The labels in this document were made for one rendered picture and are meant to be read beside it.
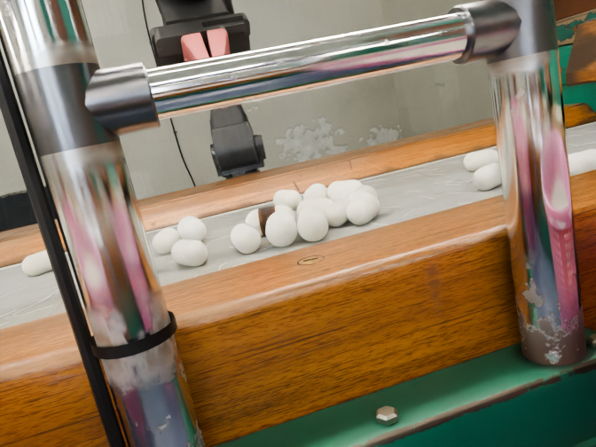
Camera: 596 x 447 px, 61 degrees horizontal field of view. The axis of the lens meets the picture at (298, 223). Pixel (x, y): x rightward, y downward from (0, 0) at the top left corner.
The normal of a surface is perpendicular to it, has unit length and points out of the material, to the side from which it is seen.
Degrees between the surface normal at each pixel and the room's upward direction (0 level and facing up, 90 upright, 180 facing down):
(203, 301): 0
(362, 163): 45
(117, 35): 90
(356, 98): 90
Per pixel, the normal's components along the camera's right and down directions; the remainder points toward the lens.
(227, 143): 0.00, -0.05
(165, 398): 0.65, 0.03
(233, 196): 0.03, -0.57
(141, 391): 0.09, 0.19
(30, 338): -0.20, -0.96
